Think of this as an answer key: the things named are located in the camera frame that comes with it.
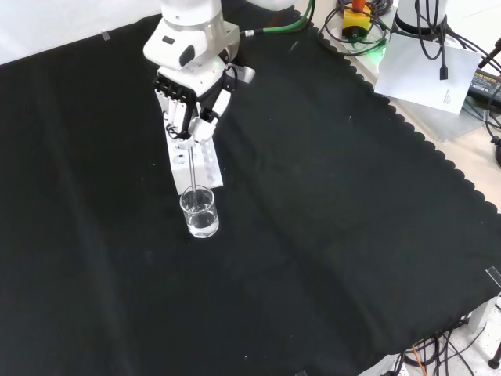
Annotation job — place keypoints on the grey metal base plate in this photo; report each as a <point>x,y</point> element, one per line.
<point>450,125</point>

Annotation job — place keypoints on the white paper sheet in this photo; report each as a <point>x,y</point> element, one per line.
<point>415,74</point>

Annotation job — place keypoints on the black stand foot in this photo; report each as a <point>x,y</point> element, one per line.
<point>495,360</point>

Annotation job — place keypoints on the small clear glass beaker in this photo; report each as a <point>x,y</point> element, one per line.
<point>199,228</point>

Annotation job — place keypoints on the white metal bracket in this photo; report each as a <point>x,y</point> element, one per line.
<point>479,315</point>

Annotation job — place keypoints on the clear glass rod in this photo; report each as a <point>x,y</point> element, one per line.
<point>193,168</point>

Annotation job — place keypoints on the clear tape piece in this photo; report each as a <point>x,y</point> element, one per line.
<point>106,36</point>

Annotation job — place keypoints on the yellow stop button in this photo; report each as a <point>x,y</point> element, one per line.
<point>356,20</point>

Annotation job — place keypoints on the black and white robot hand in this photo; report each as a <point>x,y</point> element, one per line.
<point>184,82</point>

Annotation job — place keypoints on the black power adapter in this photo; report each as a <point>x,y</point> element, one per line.
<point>485,84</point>

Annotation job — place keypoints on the black bench cloth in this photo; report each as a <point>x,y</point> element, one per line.
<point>313,203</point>

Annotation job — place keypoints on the white test tube rack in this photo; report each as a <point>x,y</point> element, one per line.
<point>188,178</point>

